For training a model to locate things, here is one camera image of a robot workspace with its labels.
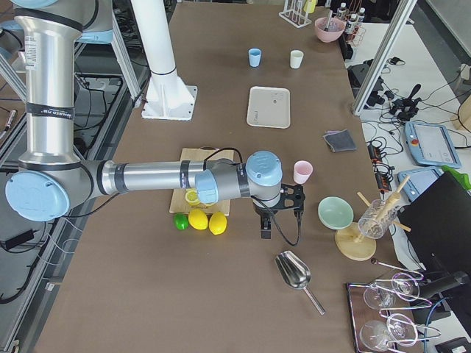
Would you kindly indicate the metal tool in bowl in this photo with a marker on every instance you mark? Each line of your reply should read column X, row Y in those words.
column 327, row 22

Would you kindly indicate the wooden cup stand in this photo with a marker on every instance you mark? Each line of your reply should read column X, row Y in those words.
column 353, row 244

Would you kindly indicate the white wire rack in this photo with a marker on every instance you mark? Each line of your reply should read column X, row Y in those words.
column 294, row 14

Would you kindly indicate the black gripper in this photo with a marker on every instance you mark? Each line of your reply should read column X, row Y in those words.
column 263, row 212

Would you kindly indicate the grey folded cloth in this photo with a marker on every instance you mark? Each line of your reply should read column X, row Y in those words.
column 340, row 140

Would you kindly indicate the whole yellow lemon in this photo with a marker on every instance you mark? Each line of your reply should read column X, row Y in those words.
column 217, row 223
column 198, row 219

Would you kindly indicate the green bowl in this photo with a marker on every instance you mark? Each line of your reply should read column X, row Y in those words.
column 335, row 213

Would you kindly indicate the metal scoop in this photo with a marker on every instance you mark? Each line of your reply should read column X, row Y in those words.
column 296, row 274

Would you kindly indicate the clear glass mug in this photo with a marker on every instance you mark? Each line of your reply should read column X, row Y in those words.
column 374, row 223

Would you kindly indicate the wooden cutting board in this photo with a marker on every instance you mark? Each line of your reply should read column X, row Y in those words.
column 178, row 203

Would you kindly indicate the pink bowl with ice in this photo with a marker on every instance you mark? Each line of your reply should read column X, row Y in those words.
column 333, row 32

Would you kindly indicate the wine glass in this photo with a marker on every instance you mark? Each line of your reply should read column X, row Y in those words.
column 397, row 330
column 384, row 293

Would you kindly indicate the cream plastic cup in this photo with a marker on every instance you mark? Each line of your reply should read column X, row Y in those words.
column 296, row 58

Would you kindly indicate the yellow cup on rack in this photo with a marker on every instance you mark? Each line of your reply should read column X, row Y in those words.
column 310, row 6

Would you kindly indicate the lemon half slice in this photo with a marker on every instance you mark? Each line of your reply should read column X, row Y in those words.
column 191, row 197

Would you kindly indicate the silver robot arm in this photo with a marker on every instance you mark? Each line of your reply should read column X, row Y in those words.
column 52, row 179

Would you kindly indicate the blue plastic cup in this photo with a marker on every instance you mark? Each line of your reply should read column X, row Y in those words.
column 254, row 56

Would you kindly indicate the blue teach pendant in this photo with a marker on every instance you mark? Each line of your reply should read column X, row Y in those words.
column 430, row 144
column 419, row 180

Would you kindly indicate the green lime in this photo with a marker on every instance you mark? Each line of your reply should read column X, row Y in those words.
column 181, row 221

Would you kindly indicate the cream rabbit tray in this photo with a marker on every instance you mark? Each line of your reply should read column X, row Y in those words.
column 269, row 107

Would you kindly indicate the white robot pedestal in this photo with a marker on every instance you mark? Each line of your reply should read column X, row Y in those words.
column 167, row 96

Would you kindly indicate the pink plastic cup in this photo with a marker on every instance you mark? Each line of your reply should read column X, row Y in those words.
column 302, row 171

